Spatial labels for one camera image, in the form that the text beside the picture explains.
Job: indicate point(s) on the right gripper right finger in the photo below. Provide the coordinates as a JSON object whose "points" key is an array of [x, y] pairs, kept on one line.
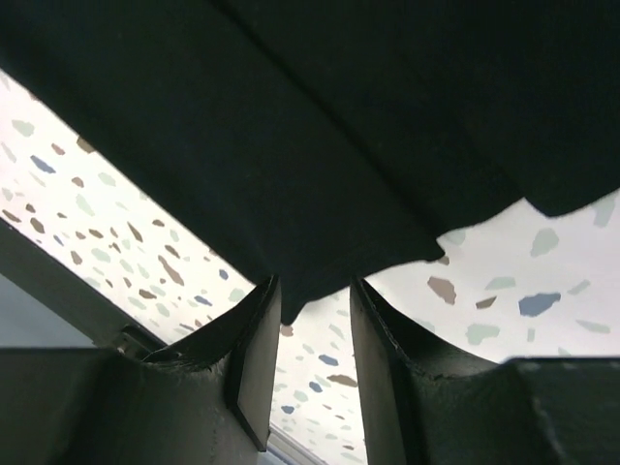
{"points": [[425, 401]]}

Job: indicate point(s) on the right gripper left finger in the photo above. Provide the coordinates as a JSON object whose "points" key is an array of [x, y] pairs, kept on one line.
{"points": [[204, 399]]}

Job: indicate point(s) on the black t shirt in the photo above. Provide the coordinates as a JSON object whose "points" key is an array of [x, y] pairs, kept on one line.
{"points": [[322, 140]]}

